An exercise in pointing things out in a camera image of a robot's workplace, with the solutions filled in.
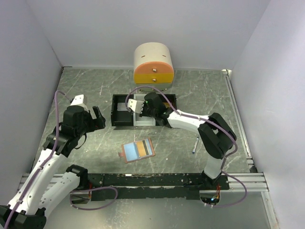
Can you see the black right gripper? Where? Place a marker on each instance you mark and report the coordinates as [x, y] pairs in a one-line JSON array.
[[143, 114]]

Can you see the three-compartment black white tray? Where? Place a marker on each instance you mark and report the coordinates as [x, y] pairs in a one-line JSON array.
[[125, 118]]

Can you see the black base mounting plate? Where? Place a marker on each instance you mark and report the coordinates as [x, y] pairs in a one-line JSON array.
[[155, 185]]

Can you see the white card in tray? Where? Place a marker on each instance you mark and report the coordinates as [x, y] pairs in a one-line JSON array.
[[121, 107]]

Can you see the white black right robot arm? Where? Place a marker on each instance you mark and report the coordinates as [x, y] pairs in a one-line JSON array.
[[216, 135]]

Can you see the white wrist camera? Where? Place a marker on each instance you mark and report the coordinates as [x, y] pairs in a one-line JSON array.
[[79, 100], [135, 105]]

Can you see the gold card in tray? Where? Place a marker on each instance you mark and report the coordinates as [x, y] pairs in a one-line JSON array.
[[165, 104]]

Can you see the aluminium rail front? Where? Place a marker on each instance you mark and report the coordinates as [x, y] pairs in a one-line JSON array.
[[253, 183]]

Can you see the gold card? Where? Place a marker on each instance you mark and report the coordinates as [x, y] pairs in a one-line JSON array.
[[144, 148], [165, 104]]

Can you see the orange leather card holder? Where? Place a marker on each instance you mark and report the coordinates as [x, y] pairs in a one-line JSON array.
[[129, 151]]

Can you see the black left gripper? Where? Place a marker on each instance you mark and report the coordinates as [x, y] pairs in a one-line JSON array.
[[86, 114]]

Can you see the round cream drawer cabinet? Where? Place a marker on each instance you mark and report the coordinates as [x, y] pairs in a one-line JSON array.
[[153, 66]]

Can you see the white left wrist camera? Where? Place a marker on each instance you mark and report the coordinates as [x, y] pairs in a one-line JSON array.
[[79, 100]]

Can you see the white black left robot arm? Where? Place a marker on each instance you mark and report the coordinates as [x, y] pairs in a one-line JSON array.
[[33, 203]]

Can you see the small blue white pen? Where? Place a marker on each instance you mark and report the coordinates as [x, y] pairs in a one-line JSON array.
[[195, 145]]

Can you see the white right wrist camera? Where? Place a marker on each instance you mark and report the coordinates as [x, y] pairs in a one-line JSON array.
[[135, 105]]

